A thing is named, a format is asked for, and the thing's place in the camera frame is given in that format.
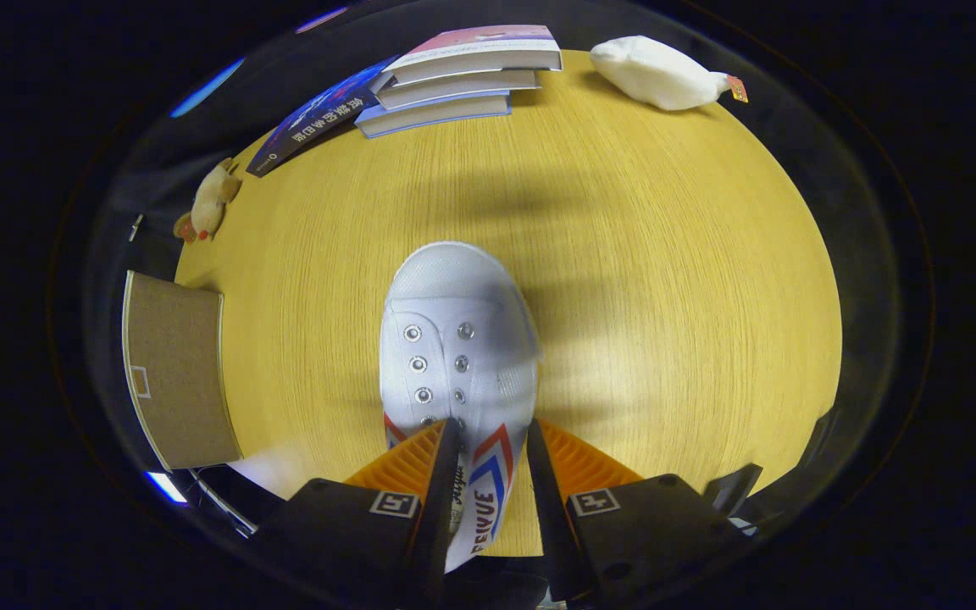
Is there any beige fabric storage box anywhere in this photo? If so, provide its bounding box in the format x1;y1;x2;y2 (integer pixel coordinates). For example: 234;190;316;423
121;270;243;472

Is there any pink cover book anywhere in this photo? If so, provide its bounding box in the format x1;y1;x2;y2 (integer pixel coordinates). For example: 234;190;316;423
382;25;563;86

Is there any white striped canvas shoe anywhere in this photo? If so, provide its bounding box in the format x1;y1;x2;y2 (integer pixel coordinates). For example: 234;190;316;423
378;241;542;574

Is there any white plush toy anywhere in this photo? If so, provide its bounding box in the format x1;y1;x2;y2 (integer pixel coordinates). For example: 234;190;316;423
590;35;749;112

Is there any laptop computer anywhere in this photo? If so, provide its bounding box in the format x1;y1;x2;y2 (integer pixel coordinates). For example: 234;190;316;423
145;470;256;539

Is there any dark blue book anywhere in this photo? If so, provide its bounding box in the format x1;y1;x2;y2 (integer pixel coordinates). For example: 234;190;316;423
246;56;400;178

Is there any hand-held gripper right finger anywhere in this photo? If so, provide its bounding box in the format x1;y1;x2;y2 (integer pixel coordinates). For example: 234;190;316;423
526;418;753;604

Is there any beige plush dog toy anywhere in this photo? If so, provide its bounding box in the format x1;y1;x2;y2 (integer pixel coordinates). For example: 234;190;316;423
173;158;243;245

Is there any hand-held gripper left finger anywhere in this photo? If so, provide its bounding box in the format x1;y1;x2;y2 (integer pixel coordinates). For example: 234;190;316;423
255;417;462;607

